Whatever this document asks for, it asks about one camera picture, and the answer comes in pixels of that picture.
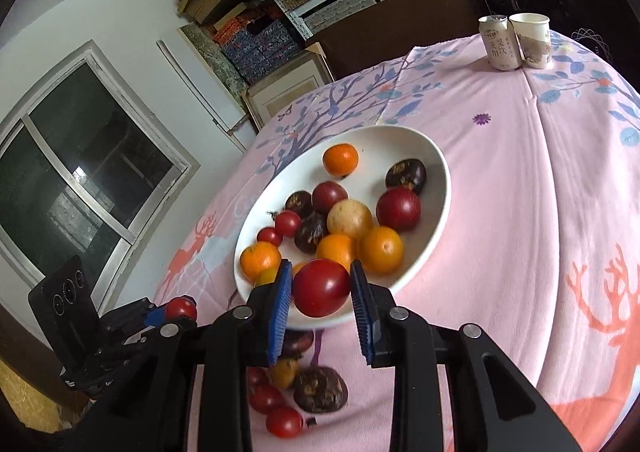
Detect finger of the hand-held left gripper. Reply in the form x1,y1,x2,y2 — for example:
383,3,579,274
106,319,168,358
101,299,169,322

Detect white leaning boards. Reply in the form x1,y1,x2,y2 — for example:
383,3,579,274
156,27,258,153

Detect stack of floral storage boxes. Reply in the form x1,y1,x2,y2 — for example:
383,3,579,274
212,7,306,85

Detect paper cup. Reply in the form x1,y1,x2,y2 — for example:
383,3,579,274
509,12,552,70

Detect mandarin orange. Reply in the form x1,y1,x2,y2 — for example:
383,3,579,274
322,143,360,178
357,226,405,276

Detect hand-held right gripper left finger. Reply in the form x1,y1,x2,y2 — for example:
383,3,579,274
80,259,294,452

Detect marble patterned slab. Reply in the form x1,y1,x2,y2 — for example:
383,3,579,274
180,24,251,98

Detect small tangerine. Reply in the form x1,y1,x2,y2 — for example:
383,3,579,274
239,241,282,283
315,233,357,273
270,358,301,390

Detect pale yellow round fruit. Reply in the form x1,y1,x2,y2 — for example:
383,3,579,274
327,198,374,240

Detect white plate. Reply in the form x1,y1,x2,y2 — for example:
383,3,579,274
234,125,452,331

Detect dark red fruit under plate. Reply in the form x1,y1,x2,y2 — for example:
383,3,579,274
282,329,315,359

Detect pink printed tablecloth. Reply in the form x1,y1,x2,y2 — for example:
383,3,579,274
150,29,640,452

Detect light wooden panel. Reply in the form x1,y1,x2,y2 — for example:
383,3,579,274
242,54,333,130

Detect dark window with white frame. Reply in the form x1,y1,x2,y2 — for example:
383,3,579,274
0,39,201,293

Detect beverage can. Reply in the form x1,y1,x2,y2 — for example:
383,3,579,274
478,15,523,71

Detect dark brown cabinet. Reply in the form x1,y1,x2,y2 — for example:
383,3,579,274
305,0,491,80

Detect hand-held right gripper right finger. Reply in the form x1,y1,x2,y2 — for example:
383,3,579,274
349,259,583,452

